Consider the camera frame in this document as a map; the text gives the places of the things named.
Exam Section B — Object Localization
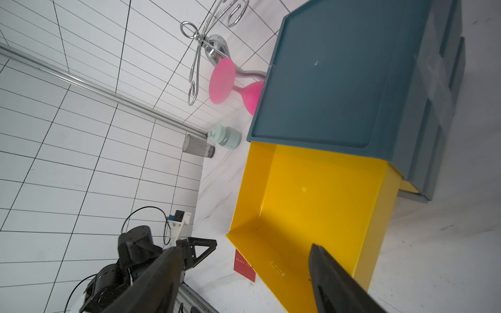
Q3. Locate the teal drawer cabinet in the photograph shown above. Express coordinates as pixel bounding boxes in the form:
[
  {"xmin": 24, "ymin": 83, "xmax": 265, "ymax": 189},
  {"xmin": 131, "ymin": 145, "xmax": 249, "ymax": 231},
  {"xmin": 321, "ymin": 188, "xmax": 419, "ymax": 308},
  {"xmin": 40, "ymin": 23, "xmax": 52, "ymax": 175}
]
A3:
[{"xmin": 247, "ymin": 1, "xmax": 466, "ymax": 202}]

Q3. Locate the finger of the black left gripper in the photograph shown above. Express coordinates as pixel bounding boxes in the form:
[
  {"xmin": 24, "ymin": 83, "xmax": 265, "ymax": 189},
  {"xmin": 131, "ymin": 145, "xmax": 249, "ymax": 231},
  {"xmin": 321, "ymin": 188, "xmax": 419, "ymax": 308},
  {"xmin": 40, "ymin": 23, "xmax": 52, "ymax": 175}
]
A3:
[{"xmin": 183, "ymin": 237, "xmax": 217, "ymax": 270}]

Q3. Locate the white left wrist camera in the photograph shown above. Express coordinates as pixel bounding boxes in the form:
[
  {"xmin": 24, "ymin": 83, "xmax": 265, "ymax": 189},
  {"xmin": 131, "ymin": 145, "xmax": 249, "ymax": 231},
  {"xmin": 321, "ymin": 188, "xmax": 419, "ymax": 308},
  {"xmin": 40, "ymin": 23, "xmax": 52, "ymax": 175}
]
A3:
[{"xmin": 168, "ymin": 210, "xmax": 193, "ymax": 246}]

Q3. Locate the pink silicone goblet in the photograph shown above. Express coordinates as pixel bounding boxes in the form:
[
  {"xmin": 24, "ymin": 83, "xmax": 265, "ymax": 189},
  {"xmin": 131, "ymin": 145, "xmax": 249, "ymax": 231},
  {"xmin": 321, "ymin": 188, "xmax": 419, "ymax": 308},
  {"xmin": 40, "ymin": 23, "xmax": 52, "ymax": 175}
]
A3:
[{"xmin": 209, "ymin": 58, "xmax": 264, "ymax": 116}]

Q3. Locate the yellow top drawer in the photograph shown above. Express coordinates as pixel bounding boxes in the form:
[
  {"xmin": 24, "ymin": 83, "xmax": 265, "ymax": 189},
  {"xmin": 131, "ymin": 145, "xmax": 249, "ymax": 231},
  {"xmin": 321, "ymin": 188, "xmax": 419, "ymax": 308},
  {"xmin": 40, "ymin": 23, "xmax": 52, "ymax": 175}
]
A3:
[{"xmin": 228, "ymin": 142, "xmax": 403, "ymax": 312}]

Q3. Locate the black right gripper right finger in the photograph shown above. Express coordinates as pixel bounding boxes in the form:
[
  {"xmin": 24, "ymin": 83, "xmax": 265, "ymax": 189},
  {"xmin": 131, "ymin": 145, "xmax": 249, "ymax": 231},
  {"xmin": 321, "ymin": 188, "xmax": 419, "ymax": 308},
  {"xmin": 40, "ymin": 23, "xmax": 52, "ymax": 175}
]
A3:
[{"xmin": 309, "ymin": 244, "xmax": 385, "ymax": 313}]

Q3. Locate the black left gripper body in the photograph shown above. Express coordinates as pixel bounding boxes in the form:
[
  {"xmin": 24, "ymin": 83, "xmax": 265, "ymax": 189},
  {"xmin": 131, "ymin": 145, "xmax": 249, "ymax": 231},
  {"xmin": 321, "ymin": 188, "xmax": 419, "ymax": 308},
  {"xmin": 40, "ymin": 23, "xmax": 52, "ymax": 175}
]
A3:
[{"xmin": 117, "ymin": 225, "xmax": 196, "ymax": 275}]

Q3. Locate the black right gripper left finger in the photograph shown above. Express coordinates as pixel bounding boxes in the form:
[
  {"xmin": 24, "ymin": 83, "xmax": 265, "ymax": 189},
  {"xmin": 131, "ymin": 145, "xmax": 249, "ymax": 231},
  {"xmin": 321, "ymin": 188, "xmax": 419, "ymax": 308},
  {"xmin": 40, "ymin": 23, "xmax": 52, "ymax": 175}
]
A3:
[{"xmin": 104, "ymin": 247, "xmax": 184, "ymax": 313}]

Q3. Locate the yellow drawer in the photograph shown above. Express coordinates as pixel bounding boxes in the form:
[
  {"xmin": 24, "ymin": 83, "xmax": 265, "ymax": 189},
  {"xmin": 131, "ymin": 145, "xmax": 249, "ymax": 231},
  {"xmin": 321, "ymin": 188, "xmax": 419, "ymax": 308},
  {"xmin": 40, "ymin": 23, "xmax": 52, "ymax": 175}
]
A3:
[
  {"xmin": 228, "ymin": 142, "xmax": 403, "ymax": 312},
  {"xmin": 399, "ymin": 180, "xmax": 420, "ymax": 194}
]

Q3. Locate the red postcard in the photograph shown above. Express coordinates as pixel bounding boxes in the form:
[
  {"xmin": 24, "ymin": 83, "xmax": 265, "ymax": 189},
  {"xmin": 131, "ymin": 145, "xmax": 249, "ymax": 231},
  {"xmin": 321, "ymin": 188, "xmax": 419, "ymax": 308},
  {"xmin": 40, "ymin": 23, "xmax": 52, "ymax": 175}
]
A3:
[{"xmin": 234, "ymin": 250, "xmax": 257, "ymax": 282}]

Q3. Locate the chrome cup holder stand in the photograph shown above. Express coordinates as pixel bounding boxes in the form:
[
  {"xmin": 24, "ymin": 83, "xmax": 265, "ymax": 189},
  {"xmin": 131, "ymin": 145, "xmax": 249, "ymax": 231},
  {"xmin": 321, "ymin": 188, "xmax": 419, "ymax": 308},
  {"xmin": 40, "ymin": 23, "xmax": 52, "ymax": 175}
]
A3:
[{"xmin": 180, "ymin": 1, "xmax": 266, "ymax": 106}]

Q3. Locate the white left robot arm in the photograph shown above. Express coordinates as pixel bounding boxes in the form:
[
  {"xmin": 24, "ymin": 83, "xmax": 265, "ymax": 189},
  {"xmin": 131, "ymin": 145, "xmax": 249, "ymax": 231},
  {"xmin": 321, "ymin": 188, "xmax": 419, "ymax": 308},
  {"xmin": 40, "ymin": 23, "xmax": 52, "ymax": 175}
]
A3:
[{"xmin": 79, "ymin": 226, "xmax": 217, "ymax": 312}]

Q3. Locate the mint green jar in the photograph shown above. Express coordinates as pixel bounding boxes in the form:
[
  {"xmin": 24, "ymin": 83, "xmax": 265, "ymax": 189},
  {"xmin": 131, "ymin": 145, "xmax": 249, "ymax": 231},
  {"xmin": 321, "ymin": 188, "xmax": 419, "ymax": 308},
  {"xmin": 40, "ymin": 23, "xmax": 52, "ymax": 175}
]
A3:
[{"xmin": 209, "ymin": 124, "xmax": 241, "ymax": 150}]

